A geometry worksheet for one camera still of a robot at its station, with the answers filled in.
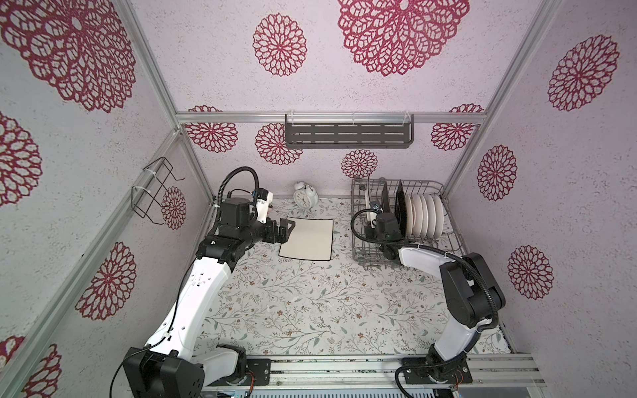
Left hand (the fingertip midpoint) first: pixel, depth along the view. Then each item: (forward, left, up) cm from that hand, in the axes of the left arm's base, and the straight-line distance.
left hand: (281, 226), depth 76 cm
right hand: (+15, -33, -14) cm, 39 cm away
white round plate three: (+14, -55, -13) cm, 58 cm away
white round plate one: (+14, -47, -12) cm, 50 cm away
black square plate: (+21, -39, -14) cm, 47 cm away
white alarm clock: (+31, -6, -18) cm, 37 cm away
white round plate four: (+14, -59, -13) cm, 62 cm away
